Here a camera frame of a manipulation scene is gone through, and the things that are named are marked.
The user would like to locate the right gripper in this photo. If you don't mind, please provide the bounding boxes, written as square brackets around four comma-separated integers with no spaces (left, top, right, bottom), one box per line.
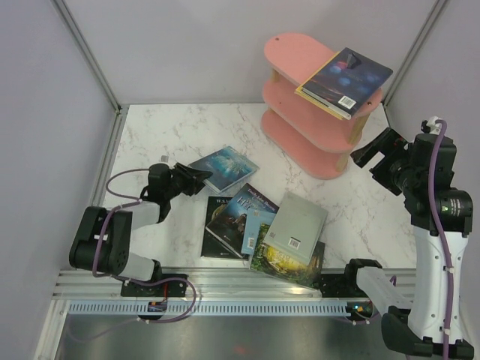
[351,127,422,196]

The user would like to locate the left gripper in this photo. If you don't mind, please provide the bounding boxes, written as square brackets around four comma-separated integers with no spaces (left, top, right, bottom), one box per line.
[164,162,212,200]

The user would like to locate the teal ocean cover book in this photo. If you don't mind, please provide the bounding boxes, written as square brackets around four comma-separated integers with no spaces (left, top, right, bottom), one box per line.
[188,146,259,194]

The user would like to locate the blue Wuthering Heights book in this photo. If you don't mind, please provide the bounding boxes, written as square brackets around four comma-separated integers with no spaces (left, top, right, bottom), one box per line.
[206,183,278,259]

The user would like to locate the black Moon and Sixpence book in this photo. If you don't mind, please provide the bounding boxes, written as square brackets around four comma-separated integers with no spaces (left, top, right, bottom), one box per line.
[200,196,248,260]

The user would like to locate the dark blue Robinson Crusoe book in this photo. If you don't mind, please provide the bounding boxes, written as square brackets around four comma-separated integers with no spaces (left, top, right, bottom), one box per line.
[301,46,394,120]

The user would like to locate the yellow cover book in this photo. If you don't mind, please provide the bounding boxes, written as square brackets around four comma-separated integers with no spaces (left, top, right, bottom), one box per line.
[295,51,356,120]

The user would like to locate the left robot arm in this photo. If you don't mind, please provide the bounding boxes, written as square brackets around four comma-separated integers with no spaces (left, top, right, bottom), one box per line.
[69,162,212,298]

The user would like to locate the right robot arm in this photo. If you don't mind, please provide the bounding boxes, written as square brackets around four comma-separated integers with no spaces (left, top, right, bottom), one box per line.
[316,121,475,359]

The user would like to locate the pink three-tier shelf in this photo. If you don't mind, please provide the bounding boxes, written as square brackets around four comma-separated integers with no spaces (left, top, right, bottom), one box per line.
[261,32,383,180]

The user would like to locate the light blue thin book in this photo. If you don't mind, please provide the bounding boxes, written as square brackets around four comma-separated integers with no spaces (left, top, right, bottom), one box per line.
[241,208,276,255]

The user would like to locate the green forest cover book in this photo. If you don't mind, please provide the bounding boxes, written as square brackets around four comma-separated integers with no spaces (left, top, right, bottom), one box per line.
[250,223,325,289]

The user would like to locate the grey cover book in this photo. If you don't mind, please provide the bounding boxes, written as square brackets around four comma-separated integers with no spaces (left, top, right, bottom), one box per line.
[264,191,328,265]

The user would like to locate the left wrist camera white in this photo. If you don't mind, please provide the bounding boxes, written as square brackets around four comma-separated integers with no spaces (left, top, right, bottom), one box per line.
[160,155,170,164]

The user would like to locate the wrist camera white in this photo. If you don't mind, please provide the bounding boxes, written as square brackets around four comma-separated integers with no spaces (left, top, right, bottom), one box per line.
[160,155,170,164]
[417,116,447,143]

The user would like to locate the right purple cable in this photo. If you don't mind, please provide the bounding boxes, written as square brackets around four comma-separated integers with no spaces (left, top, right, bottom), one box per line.
[344,119,455,360]

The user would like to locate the purple cable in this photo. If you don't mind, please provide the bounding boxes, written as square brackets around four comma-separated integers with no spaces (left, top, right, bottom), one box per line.
[344,119,455,360]
[67,169,199,343]

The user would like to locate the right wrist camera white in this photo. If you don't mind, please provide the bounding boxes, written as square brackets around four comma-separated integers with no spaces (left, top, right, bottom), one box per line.
[417,116,447,143]

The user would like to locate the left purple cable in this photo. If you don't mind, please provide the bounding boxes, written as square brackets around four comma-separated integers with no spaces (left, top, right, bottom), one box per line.
[67,169,199,343]

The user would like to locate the left aluminium corner post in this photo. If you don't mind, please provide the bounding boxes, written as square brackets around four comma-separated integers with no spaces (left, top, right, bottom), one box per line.
[51,0,123,116]

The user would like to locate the aluminium corner post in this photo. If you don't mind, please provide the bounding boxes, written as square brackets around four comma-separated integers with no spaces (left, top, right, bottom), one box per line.
[51,0,123,116]
[382,0,450,109]

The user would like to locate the aluminium rail frame front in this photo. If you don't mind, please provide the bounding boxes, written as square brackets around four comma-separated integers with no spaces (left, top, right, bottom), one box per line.
[50,268,417,301]

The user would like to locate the white slotted cable duct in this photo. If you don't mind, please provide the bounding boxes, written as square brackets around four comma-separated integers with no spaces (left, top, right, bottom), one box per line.
[68,300,350,317]

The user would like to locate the right aluminium corner post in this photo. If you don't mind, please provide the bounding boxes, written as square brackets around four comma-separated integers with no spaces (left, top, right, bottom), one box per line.
[382,0,450,109]

